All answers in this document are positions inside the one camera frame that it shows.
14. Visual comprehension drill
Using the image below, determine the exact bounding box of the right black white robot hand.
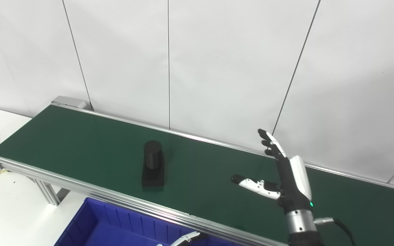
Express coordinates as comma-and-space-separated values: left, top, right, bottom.
231, 129, 315, 214

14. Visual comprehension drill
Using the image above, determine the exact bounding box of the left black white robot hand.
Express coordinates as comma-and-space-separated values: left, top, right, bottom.
169, 231, 209, 246

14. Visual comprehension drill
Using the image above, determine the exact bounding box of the black cylinder-on-block part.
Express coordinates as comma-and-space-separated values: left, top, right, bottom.
141, 140, 166, 188

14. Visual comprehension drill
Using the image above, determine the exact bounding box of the blue plastic bin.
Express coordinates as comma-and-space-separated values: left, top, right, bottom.
54, 197, 249, 246

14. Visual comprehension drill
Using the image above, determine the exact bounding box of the green conveyor belt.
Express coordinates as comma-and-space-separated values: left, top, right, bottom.
0, 96, 394, 246
0, 104, 394, 246

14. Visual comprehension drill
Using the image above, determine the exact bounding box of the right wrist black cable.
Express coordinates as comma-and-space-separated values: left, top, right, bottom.
314, 217, 355, 246

